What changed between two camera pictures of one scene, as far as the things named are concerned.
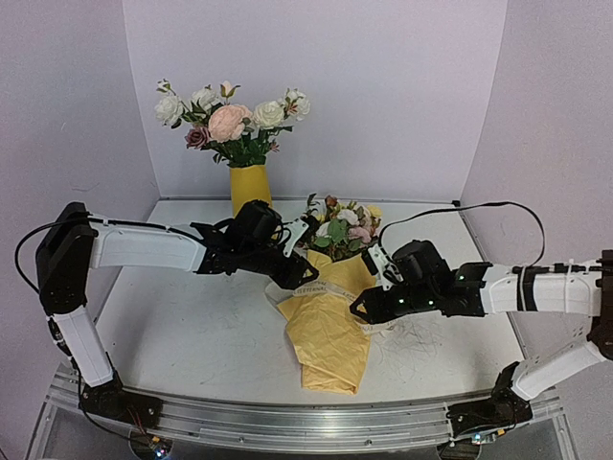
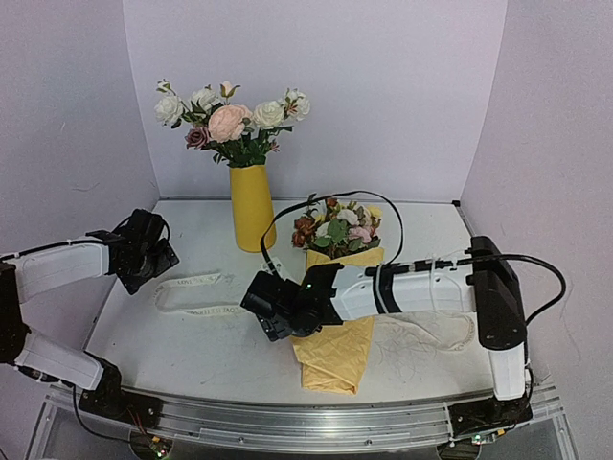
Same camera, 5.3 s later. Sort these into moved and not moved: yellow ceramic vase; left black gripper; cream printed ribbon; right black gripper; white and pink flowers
Moved: left black gripper; cream printed ribbon; right black gripper
Not moved: white and pink flowers; yellow ceramic vase
